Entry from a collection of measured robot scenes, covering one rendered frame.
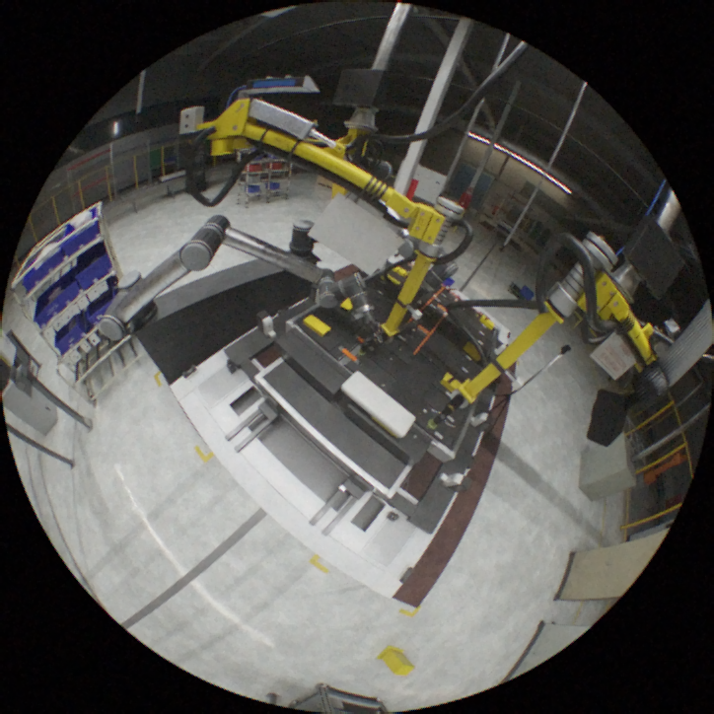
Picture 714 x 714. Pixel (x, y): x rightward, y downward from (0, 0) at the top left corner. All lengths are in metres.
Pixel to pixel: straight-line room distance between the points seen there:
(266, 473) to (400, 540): 0.77
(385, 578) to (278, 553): 1.02
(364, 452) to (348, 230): 0.97
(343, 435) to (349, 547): 0.59
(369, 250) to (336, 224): 0.18
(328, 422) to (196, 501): 1.52
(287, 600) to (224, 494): 1.05
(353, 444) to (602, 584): 4.02
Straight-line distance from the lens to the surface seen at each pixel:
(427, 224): 0.90
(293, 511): 1.19
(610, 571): 4.25
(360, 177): 0.86
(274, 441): 1.30
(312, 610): 2.29
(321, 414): 1.12
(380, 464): 1.11
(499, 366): 0.82
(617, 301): 0.82
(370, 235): 0.95
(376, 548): 1.27
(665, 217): 1.16
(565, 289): 0.71
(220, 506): 2.14
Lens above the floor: 2.03
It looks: 51 degrees down
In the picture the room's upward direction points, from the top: 22 degrees clockwise
